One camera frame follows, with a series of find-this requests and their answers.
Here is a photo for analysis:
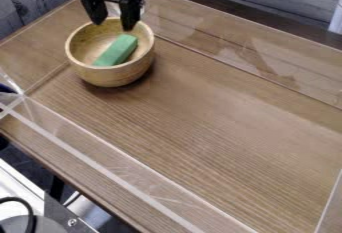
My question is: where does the black table leg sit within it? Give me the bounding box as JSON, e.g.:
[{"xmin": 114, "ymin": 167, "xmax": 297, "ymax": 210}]
[{"xmin": 50, "ymin": 176, "xmax": 66, "ymax": 201}]

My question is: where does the clear acrylic enclosure wall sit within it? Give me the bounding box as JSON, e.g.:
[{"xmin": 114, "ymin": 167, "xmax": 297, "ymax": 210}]
[{"xmin": 0, "ymin": 0, "xmax": 342, "ymax": 233}]

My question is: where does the white post at right edge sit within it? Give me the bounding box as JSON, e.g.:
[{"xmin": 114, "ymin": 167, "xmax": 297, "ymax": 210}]
[{"xmin": 329, "ymin": 0, "xmax": 342, "ymax": 34}]

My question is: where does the light brown wooden bowl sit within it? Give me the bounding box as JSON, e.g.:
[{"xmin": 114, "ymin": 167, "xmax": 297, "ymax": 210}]
[{"xmin": 65, "ymin": 17, "xmax": 155, "ymax": 87}]

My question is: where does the black cable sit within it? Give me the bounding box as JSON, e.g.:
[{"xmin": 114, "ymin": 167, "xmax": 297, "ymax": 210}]
[{"xmin": 0, "ymin": 196, "xmax": 39, "ymax": 233}]

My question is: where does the grey metal bracket with screw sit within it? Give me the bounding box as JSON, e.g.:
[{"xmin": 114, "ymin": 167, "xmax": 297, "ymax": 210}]
[{"xmin": 43, "ymin": 194, "xmax": 99, "ymax": 233}]

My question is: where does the green rectangular block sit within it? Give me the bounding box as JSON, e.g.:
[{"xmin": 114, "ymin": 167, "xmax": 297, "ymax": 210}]
[{"xmin": 93, "ymin": 34, "xmax": 138, "ymax": 67}]

